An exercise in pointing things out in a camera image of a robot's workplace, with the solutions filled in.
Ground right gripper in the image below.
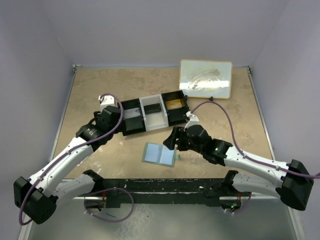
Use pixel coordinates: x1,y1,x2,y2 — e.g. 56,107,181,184
163,126,205,155

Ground green card holder wallet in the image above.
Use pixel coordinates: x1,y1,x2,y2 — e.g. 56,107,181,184
142,142,181,167

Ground black white sorting tray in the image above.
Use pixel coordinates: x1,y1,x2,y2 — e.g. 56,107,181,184
120,90,190,136

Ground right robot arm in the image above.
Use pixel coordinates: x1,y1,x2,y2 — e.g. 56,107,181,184
163,124,314,211

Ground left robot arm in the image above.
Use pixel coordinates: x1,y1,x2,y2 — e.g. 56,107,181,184
13,105,124,226

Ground silver VIP card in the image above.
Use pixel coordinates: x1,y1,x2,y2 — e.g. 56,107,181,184
123,107,141,119

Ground gold card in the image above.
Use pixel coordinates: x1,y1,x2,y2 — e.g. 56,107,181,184
165,99,184,110

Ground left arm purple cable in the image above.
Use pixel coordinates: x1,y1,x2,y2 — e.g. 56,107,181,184
18,93,125,226

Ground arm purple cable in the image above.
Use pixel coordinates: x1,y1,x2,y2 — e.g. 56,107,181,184
18,93,125,226
186,101,320,180

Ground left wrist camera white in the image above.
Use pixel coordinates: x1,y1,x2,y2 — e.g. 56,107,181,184
98,95,116,112

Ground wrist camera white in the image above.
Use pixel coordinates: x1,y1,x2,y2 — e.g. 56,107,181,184
98,95,116,112
184,111,200,129

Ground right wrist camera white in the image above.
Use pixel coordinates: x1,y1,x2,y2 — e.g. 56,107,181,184
184,111,200,129

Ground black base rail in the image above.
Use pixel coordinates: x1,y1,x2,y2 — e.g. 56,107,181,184
73,177,252,209

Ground white board wooden frame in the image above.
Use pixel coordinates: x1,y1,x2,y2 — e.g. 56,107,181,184
179,59,233,99

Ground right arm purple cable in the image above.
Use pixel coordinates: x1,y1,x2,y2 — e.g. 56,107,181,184
186,101,320,180

